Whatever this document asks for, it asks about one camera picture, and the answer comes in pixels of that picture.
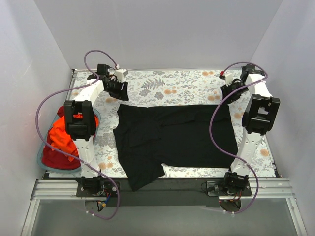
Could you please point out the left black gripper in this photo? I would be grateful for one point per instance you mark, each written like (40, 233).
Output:
(120, 88)

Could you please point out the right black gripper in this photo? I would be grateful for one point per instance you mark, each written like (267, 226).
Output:
(230, 91)

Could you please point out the black t shirt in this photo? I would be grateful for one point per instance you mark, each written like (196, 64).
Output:
(194, 136)

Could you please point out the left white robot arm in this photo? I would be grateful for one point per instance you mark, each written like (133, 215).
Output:
(80, 121)

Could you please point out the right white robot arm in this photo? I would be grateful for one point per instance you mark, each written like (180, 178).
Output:
(258, 119)

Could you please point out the floral table mat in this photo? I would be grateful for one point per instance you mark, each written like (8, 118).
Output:
(171, 88)

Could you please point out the orange t shirt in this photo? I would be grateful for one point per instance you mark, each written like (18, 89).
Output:
(60, 139)

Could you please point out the dark red t shirt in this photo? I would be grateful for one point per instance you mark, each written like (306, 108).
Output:
(58, 138)

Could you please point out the teal plastic basket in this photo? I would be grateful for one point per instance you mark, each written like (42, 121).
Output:
(40, 157)

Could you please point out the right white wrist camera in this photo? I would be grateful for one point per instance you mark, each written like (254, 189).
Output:
(227, 77)

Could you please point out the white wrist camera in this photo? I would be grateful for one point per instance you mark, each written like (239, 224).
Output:
(227, 77)
(120, 74)

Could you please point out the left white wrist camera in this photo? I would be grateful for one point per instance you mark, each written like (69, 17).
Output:
(120, 74)

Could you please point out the aluminium rail frame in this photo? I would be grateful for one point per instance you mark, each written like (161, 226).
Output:
(55, 210)

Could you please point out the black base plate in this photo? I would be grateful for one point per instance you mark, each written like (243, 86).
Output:
(105, 198)

